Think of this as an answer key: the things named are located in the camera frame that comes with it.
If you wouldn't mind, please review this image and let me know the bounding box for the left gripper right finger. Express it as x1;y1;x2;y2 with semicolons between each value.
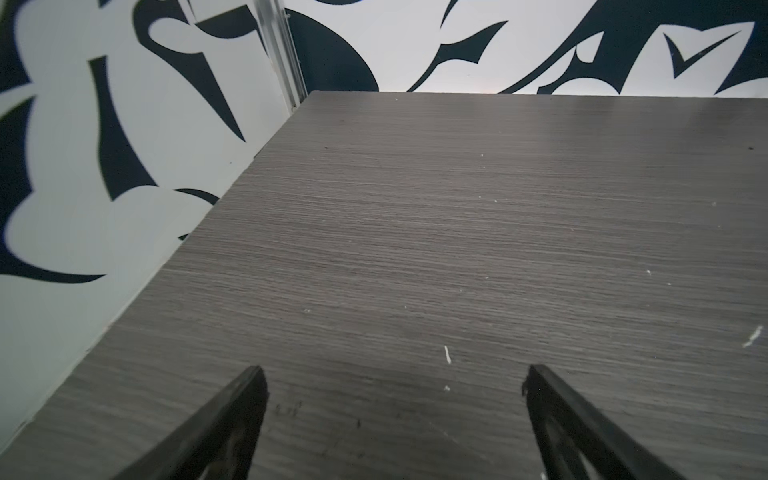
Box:
522;364;683;479

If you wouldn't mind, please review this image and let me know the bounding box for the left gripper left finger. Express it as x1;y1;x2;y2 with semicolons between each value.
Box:
115;366;269;479

